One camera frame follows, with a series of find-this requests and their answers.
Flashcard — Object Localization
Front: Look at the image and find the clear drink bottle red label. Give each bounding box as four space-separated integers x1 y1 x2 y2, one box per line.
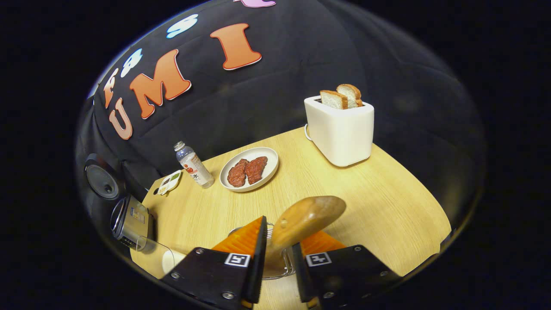
174 141 215 189

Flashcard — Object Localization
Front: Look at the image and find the clear plastic container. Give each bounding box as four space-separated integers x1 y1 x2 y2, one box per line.
136 236 187 274

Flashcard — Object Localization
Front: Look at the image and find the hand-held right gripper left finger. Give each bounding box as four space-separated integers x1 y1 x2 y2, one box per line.
161 215 268 310

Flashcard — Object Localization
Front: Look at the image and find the white toaster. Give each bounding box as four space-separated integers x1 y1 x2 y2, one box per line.
303 96 375 167

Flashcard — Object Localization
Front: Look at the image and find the red meat slice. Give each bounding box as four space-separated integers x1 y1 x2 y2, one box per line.
227 159 249 188
245 156 268 185

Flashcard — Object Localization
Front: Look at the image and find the white oval plate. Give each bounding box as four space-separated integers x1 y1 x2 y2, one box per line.
220 147 279 192

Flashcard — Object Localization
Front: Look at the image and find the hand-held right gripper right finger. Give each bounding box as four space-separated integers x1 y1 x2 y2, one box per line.
292 230 403 310

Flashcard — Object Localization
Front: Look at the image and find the wooden spoon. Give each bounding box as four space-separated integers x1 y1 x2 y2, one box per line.
263 196 347 277

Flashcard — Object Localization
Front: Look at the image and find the white divided seasoning dish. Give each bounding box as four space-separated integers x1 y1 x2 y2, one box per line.
157 170 183 195

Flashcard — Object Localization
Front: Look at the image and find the toasted bread slice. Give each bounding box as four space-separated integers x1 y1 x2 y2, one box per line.
337 84 363 108
320 90 348 110

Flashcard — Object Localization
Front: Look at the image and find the dark grey rice cooker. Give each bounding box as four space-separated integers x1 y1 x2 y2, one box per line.
83 153 155 251

